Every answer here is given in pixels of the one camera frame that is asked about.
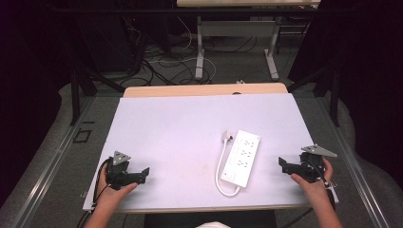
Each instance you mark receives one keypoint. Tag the white-legged background desk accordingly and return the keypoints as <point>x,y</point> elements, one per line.
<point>237,28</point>

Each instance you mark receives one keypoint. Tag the black metal stand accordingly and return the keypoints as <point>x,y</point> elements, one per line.
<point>333,95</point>
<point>76,95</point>

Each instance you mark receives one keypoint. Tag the metal floor rail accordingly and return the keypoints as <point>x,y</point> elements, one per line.
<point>358,177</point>
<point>47,171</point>

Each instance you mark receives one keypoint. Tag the white power plug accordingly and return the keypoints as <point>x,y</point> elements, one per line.
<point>227,135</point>

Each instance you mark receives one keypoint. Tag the white table mat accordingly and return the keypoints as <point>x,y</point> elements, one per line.
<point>177,136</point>

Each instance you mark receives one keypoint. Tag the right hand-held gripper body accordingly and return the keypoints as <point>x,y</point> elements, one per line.
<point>312,166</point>

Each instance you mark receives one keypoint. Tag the person's left hand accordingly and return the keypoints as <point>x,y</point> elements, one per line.
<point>112,196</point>

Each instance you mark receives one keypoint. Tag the person's right hand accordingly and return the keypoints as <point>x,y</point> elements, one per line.
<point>315,186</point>

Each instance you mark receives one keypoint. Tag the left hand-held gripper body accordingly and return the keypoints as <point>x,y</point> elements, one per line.
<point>118,172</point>

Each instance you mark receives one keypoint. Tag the person's white shirt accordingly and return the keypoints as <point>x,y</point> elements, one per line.
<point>213,225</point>

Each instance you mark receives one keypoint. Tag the wooden table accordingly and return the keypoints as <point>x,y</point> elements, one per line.
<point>190,90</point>

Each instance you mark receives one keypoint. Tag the person's dark lap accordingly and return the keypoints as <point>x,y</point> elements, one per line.
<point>177,220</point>

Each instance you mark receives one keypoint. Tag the white power strip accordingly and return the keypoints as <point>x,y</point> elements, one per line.
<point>241,158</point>

